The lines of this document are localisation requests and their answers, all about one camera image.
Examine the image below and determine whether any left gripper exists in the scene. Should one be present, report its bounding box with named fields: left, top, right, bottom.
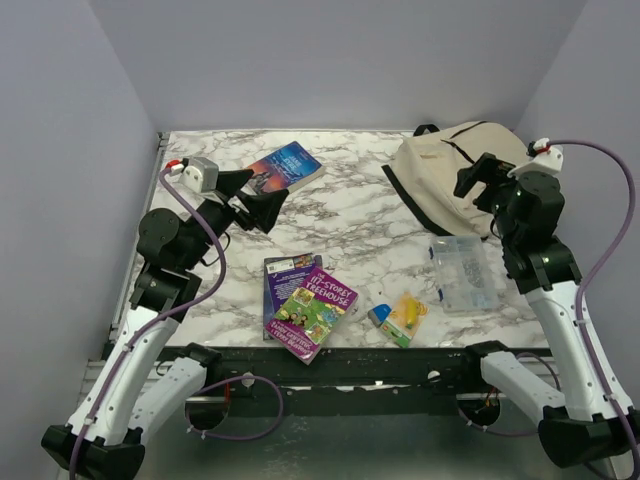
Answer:
left=181, top=168, right=287, bottom=270

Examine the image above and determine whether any cream canvas backpack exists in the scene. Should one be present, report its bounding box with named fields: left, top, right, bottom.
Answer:
left=383, top=121, right=527, bottom=239

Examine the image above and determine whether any banana toy card package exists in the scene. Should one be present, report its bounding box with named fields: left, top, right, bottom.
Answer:
left=381, top=292, right=429, bottom=348

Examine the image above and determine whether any blue eraser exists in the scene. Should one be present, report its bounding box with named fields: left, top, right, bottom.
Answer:
left=367, top=304, right=391, bottom=328

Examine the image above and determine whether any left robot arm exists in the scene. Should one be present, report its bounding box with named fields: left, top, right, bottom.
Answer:
left=41, top=161, right=289, bottom=479

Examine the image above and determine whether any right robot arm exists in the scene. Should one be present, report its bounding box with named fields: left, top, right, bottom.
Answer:
left=454, top=153, right=639, bottom=468

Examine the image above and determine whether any blue Jane Eyre book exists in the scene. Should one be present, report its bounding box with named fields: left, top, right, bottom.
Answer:
left=247, top=141, right=325, bottom=195

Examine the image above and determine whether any dark purple book underneath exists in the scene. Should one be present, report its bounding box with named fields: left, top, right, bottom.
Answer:
left=263, top=253, right=323, bottom=326

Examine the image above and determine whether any clear plastic organizer box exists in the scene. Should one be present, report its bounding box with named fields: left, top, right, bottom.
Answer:
left=429, top=236, right=498, bottom=314

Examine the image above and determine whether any purple Treehouse book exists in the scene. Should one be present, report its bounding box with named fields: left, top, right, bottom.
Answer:
left=264, top=266, right=358, bottom=365

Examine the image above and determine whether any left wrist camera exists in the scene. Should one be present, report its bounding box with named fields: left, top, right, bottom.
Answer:
left=166, top=157, right=219, bottom=194

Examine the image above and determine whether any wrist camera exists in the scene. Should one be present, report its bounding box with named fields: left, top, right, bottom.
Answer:
left=166, top=157, right=219, bottom=194
left=508, top=138, right=564, bottom=179

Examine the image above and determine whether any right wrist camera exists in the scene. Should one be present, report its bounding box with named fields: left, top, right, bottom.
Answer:
left=508, top=138, right=564, bottom=179

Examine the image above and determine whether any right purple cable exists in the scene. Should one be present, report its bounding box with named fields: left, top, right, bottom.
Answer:
left=547, top=139, right=640, bottom=480

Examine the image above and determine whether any black metal base plate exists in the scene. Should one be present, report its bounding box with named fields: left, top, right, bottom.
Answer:
left=99, top=344, right=556, bottom=416

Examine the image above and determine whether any aluminium rail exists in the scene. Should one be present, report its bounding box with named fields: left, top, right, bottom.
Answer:
left=77, top=357, right=166, bottom=401

